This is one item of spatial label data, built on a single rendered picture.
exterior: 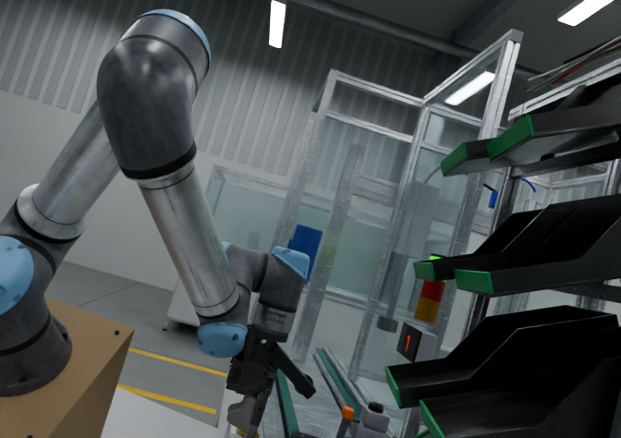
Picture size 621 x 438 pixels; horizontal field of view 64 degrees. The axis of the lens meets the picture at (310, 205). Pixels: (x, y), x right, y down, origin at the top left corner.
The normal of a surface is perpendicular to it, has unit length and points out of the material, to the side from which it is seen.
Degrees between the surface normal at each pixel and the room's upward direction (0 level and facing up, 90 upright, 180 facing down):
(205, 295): 128
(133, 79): 88
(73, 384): 43
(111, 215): 90
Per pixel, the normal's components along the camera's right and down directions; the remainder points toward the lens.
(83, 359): 0.08, -0.80
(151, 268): 0.11, -0.06
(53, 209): -0.10, 0.53
